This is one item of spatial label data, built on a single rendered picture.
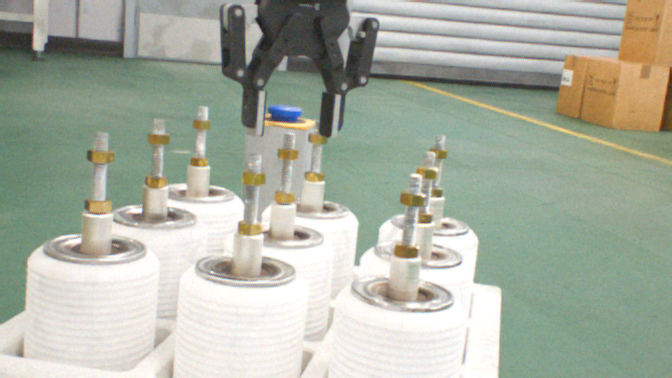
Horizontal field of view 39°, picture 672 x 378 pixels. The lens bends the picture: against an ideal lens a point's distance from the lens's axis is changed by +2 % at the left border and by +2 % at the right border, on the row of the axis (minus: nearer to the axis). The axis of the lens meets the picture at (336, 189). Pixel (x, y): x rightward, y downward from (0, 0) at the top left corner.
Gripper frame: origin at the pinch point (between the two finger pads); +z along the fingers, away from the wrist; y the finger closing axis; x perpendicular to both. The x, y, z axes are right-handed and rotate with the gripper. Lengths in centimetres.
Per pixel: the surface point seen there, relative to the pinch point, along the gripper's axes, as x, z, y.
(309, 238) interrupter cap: 1.8, 9.9, -1.7
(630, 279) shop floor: -51, 35, -98
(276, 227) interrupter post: 0.7, 9.2, 1.0
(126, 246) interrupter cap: 1.6, 10.0, 14.2
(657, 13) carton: -249, -18, -303
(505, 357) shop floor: -24, 35, -47
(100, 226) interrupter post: 2.8, 8.1, 16.6
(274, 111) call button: -26.4, 2.7, -10.7
